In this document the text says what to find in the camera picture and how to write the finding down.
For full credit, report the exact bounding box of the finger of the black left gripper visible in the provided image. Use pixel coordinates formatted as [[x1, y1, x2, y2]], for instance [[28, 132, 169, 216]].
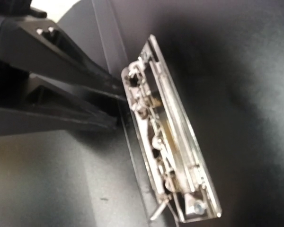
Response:
[[0, 80, 118, 137], [0, 18, 123, 95]]

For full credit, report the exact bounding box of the black folder centre clip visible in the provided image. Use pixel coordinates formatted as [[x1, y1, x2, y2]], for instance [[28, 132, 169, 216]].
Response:
[[121, 35, 222, 223]]

